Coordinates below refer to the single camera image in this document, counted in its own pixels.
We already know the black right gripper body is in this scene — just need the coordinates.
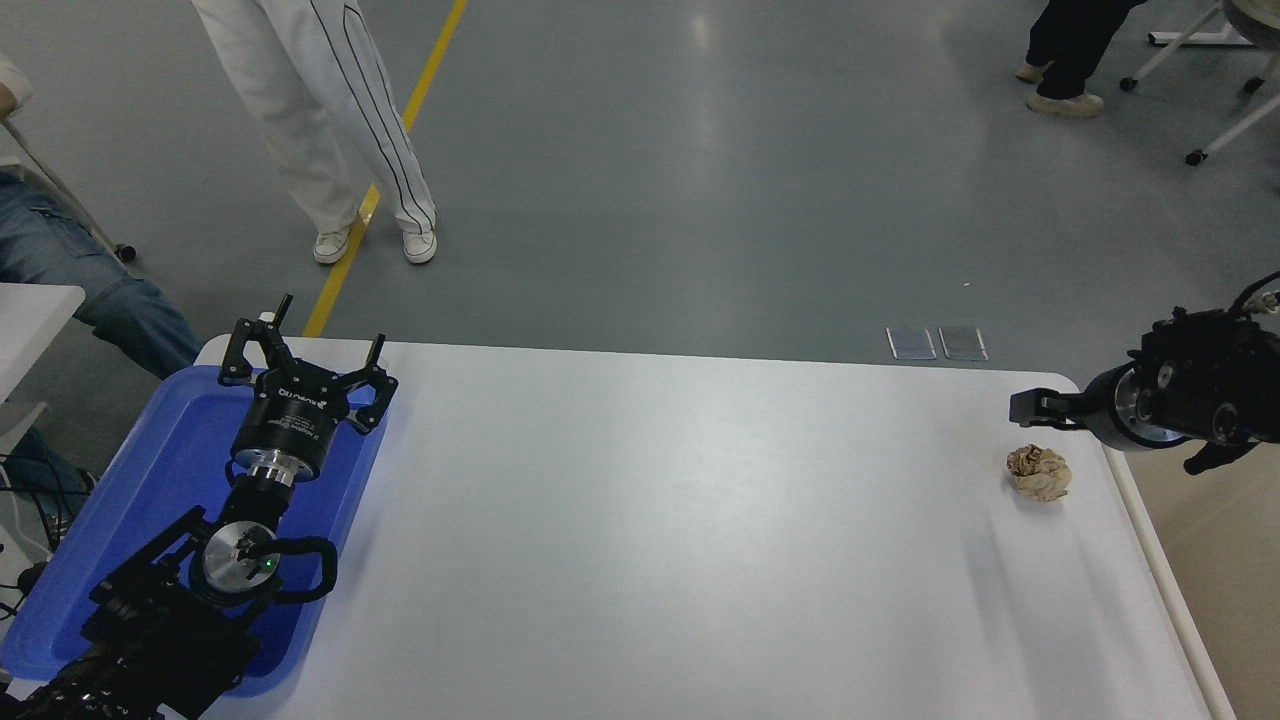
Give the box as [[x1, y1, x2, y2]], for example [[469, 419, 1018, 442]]
[[1083, 364, 1135, 448]]

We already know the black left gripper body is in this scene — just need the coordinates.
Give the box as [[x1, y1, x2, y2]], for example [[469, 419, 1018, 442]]
[[230, 370, 353, 481]]

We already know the tan paper ball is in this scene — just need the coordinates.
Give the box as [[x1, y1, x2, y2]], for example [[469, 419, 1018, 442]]
[[1005, 444, 1072, 502]]

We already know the blue plastic tray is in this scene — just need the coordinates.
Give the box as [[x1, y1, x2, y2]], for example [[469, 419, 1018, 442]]
[[0, 365, 390, 699]]

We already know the seated person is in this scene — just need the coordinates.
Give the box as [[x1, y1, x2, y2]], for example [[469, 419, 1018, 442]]
[[0, 52, 206, 501]]

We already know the large pale bin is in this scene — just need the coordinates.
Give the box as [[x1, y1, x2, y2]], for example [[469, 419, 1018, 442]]
[[1098, 440, 1280, 720]]

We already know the small white side table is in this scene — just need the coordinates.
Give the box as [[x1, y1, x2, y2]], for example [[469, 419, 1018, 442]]
[[0, 283, 87, 456]]

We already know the standing person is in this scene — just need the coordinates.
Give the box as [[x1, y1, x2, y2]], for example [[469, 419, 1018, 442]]
[[190, 0, 439, 266], [1015, 0, 1151, 119]]

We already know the white wheeled chair base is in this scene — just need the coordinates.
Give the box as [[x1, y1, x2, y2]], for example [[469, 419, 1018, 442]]
[[1118, 0, 1280, 167]]

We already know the grey chair frame with caster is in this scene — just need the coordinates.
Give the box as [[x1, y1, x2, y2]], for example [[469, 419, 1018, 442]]
[[0, 110, 138, 265]]

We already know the black floor cable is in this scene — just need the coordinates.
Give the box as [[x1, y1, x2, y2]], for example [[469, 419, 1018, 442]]
[[0, 455, 91, 621]]

